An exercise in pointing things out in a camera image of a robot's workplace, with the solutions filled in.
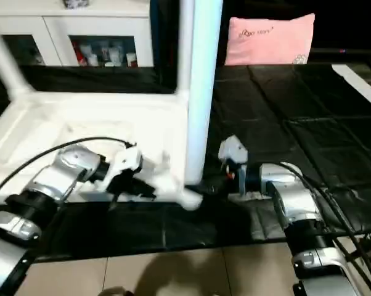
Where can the red bottle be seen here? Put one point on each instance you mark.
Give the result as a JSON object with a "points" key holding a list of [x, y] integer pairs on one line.
{"points": [[81, 55]]}

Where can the black work mat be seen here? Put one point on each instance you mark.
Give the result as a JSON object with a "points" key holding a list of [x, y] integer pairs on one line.
{"points": [[309, 123]]}

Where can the white glass-door cabinet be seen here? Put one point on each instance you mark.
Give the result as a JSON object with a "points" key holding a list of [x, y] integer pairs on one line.
{"points": [[50, 24]]}

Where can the pink pillow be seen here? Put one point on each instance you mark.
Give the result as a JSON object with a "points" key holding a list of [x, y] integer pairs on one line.
{"points": [[270, 40]]}

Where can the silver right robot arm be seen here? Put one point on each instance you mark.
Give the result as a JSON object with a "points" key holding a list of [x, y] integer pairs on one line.
{"points": [[296, 203]]}

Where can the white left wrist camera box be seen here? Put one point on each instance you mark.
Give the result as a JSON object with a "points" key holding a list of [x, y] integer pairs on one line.
{"points": [[127, 161]]}

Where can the black tripod stand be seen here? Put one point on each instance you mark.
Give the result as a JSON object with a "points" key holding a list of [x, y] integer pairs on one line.
{"points": [[367, 243]]}

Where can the dark patterned ornament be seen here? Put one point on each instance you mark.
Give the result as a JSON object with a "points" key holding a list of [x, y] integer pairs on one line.
{"points": [[76, 2]]}

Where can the white plastic table top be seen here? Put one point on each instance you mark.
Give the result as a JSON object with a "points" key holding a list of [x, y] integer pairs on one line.
{"points": [[81, 123]]}

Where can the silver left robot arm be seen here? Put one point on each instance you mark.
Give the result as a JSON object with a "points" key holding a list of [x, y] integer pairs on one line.
{"points": [[50, 182]]}

